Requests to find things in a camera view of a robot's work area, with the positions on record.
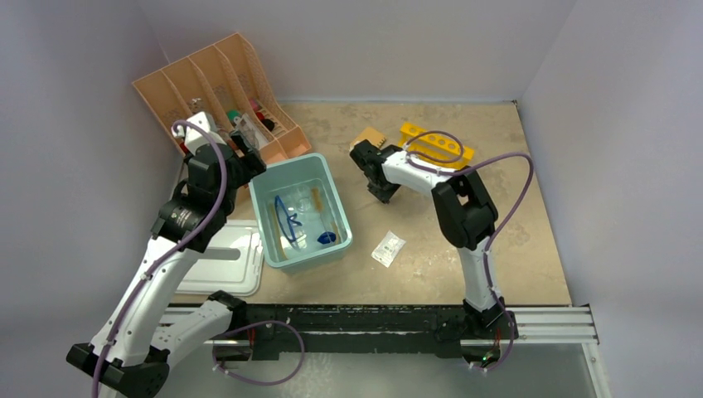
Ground tan rubber tubing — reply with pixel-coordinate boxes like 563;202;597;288
274;206;342;260

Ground tan bristle brush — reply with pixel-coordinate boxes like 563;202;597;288
311;187;324;214

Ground blue safety glasses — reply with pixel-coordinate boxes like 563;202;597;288
274;195;305;250

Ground teal plastic bin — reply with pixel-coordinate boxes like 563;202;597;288
250;153;353;274

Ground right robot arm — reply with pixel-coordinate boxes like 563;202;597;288
350;140;516;337

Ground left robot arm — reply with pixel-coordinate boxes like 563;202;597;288
66;120;266;397

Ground yellow spiral notebook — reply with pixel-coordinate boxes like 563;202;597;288
349;127;387;152

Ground yellow test tube rack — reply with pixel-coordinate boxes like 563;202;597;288
399;122;474;169

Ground clear glass beaker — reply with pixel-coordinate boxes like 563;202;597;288
293;185;317;213

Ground peach desk file organizer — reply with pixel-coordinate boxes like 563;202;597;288
133;33;312;163

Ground white label packet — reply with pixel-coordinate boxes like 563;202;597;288
371;231;406;268

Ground white bin lid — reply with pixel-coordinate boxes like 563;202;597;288
176;220;264;297

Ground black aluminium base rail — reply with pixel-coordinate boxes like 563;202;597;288
155;303;598;366

